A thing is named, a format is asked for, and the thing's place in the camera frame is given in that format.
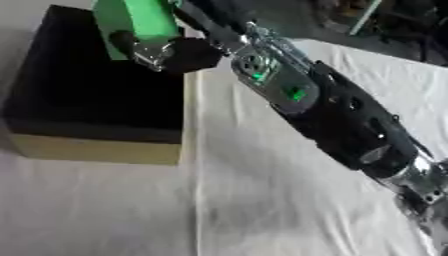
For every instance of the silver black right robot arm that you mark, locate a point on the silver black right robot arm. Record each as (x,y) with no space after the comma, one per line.
(344,120)

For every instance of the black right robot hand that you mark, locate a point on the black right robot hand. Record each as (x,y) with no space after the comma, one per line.
(192,53)

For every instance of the green rectangular block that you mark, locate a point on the green rectangular block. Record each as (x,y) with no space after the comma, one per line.
(137,23)

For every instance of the tan cardboard box black inside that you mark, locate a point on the tan cardboard box black inside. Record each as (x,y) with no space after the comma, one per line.
(93,96)

